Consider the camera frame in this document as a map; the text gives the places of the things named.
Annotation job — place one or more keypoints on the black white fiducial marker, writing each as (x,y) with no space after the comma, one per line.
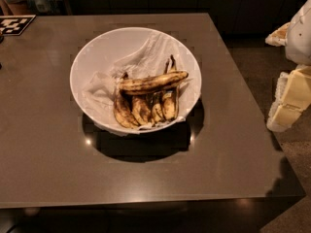
(14,25)

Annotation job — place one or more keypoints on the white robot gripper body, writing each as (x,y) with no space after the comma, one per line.
(299,38)

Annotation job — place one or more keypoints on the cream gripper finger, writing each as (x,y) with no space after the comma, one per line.
(278,37)

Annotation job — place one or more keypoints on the white bowl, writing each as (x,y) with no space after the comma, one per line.
(97,59)

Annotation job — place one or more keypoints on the white paper towel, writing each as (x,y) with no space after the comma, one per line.
(145,57)

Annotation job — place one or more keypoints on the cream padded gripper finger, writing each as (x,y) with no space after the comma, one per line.
(292,98)

